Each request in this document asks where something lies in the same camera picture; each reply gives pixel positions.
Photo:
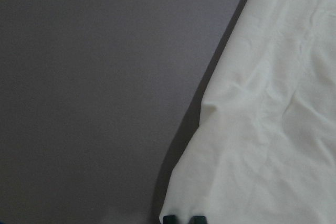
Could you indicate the cream long sleeve shirt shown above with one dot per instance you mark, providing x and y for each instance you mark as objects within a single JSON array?
[{"x": 264, "y": 151}]

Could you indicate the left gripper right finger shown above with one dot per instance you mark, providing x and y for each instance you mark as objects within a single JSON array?
[{"x": 198, "y": 220}]

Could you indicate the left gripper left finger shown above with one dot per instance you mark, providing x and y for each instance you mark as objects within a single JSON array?
[{"x": 170, "y": 219}]

